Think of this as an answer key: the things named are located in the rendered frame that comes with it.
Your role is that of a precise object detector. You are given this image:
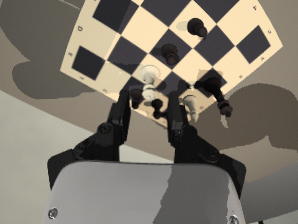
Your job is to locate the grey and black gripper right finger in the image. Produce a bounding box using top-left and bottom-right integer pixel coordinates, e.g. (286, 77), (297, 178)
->
(166, 91), (246, 200)

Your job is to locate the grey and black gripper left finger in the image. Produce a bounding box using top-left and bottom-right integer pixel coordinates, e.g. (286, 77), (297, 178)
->
(47, 90), (131, 190)

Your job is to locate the black and cream chessboard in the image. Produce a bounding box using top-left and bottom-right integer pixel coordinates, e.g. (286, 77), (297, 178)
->
(60, 0), (282, 127)

